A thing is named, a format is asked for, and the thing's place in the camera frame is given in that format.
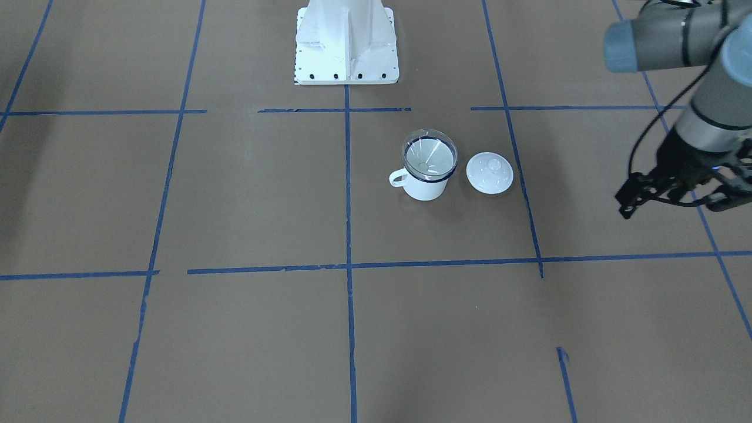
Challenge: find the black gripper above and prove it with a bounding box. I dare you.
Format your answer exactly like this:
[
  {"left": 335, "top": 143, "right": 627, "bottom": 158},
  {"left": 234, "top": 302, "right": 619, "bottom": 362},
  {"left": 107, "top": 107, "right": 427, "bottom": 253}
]
[{"left": 615, "top": 128, "right": 735, "bottom": 220}]

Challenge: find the clear glass funnel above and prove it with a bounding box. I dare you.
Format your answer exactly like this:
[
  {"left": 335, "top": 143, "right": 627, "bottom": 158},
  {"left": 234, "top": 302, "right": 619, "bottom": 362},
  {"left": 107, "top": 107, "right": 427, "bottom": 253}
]
[{"left": 402, "top": 129, "right": 459, "bottom": 183}]

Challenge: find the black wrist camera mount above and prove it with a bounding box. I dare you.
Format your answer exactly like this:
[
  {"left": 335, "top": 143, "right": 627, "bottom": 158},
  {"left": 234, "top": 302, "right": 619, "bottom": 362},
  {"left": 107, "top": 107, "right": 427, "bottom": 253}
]
[{"left": 704, "top": 137, "right": 751, "bottom": 212}]

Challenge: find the white enamel cup lid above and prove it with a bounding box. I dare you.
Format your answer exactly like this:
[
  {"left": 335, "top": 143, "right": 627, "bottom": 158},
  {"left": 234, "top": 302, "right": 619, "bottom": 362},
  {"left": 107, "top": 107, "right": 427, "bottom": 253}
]
[{"left": 465, "top": 152, "right": 515, "bottom": 195}]

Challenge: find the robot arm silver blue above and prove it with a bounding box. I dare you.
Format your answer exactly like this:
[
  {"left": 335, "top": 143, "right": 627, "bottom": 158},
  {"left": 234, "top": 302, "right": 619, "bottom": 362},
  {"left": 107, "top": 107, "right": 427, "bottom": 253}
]
[{"left": 603, "top": 1, "right": 751, "bottom": 219}]

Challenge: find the white enamel cup blue rim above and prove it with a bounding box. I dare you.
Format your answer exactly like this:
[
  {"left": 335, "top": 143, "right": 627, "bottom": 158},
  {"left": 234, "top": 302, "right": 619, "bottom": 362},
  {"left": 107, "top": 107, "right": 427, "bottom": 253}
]
[{"left": 388, "top": 168, "right": 454, "bottom": 202}]

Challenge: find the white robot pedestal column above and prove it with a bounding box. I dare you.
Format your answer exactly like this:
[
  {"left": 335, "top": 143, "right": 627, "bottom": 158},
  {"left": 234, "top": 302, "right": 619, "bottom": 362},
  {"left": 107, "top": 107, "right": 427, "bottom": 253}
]
[{"left": 294, "top": 1, "right": 400, "bottom": 85}]

